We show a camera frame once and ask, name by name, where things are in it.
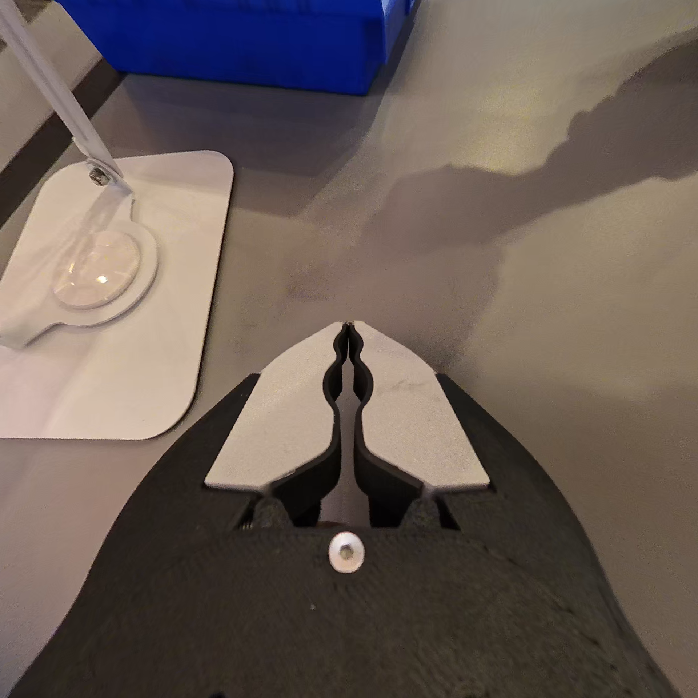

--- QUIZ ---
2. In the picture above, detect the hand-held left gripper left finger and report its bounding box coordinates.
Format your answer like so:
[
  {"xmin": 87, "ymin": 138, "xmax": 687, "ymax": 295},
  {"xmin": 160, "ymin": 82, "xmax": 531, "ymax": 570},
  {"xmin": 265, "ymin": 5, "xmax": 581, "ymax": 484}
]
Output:
[{"xmin": 204, "ymin": 322, "xmax": 350, "ymax": 529}]

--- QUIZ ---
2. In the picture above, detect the white document stand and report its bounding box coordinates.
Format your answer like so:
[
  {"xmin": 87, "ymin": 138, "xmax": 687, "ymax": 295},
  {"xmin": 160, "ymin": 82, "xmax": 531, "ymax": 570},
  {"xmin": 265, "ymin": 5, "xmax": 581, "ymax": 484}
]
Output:
[{"xmin": 0, "ymin": 0, "xmax": 235, "ymax": 441}]

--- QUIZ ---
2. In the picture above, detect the blue plastic bin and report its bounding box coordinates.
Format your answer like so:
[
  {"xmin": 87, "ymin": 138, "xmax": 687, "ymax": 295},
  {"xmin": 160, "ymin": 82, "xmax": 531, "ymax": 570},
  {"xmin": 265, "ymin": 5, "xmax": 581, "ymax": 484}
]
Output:
[{"xmin": 55, "ymin": 0, "xmax": 423, "ymax": 96}]

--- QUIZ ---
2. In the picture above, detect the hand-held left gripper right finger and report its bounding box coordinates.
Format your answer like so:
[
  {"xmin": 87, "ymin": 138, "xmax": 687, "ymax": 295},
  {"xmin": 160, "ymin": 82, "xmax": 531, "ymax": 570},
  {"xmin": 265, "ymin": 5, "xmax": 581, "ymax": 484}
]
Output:
[{"xmin": 349, "ymin": 321, "xmax": 492, "ymax": 529}]

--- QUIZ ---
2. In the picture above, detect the grey desk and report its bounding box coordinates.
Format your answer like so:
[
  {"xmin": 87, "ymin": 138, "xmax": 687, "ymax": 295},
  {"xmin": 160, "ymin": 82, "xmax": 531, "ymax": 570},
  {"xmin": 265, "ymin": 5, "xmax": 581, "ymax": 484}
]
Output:
[{"xmin": 0, "ymin": 0, "xmax": 698, "ymax": 698}]

